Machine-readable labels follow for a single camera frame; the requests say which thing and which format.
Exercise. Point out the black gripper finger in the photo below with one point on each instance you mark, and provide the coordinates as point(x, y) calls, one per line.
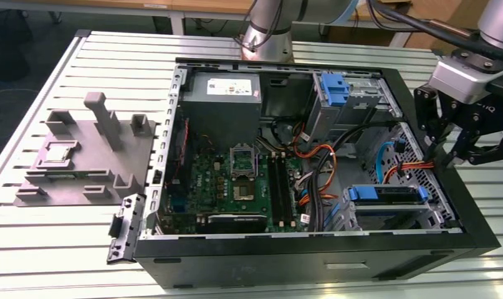
point(431, 118)
point(487, 149)

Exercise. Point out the hard disk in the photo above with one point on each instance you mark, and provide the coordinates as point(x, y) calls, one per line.
point(363, 193)

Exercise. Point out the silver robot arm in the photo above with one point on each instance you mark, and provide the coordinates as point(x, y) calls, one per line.
point(263, 37)

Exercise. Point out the metal disk bay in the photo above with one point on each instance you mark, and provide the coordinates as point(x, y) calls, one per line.
point(388, 208)

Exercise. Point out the metal drive cage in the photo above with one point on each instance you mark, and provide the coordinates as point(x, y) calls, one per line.
point(325, 118)

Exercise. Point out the wooden cabinet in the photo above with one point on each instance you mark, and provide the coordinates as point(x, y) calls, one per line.
point(455, 9)

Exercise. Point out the black RAM slot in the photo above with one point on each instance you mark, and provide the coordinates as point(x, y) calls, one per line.
point(273, 187)
point(285, 187)

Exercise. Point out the CPU socket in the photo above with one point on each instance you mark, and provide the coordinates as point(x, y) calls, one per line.
point(247, 191)

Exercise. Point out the grey power supply unit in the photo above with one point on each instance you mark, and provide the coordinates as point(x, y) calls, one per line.
point(221, 118)

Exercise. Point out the green motherboard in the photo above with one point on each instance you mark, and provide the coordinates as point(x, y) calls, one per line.
point(209, 180)

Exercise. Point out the black graphics card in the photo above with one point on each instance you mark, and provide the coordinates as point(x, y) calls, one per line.
point(233, 221)

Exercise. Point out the black open PC case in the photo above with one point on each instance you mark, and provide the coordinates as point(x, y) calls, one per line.
point(276, 264)

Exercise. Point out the grey parts rack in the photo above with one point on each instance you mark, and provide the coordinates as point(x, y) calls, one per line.
point(105, 165)

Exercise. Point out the black hinged card latch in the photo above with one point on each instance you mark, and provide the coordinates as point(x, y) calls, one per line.
point(125, 224)

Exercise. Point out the green RAM stick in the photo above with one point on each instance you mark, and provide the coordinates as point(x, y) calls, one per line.
point(80, 175)

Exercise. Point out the silver CPU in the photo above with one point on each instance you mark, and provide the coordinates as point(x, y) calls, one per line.
point(60, 154)

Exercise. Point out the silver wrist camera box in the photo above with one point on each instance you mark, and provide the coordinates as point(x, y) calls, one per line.
point(459, 81)

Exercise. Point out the wooden desk white frame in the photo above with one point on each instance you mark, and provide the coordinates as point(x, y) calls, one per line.
point(176, 21)

